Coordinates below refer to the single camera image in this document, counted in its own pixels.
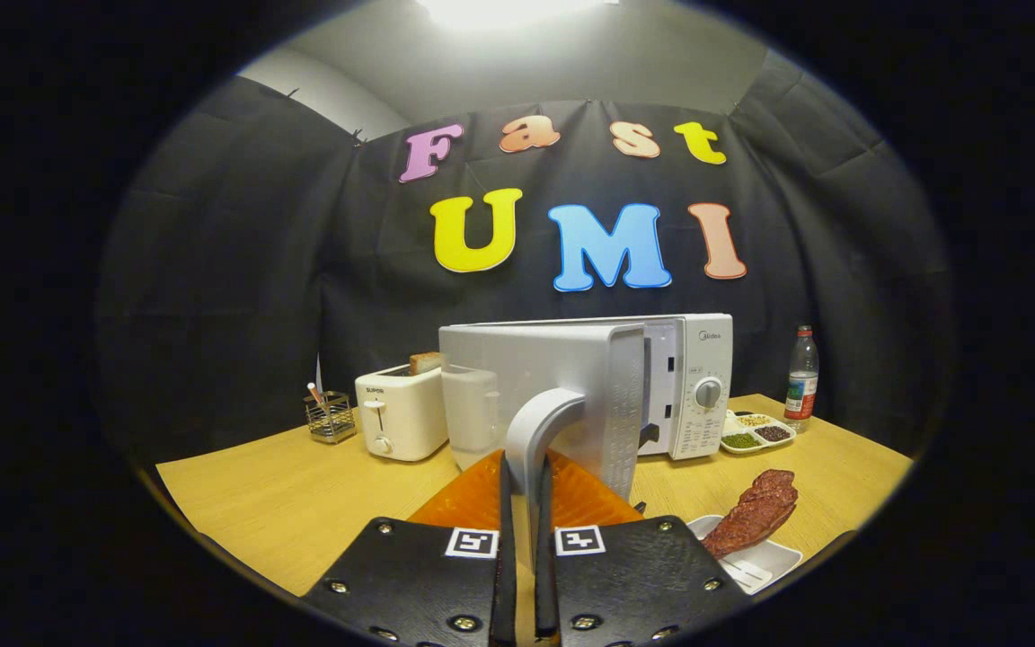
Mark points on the thin stick utensil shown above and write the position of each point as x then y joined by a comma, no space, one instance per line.
314,394

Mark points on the white rectangular tray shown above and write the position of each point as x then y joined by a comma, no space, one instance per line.
769,564

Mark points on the clear plastic water bottle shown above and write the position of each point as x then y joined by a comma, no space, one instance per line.
802,386

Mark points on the divided dish of beans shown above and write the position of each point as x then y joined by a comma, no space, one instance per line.
756,433

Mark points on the cream bread toaster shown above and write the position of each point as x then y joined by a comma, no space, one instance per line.
405,413

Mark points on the white toaster oven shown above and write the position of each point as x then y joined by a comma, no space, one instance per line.
535,368

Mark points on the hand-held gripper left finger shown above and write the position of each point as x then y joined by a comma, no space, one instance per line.
506,593

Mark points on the brown meat slice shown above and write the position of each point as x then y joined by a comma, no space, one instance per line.
751,517

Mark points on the toast slice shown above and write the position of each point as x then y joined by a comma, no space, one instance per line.
425,362

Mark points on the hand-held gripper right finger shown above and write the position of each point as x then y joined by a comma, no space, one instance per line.
544,593

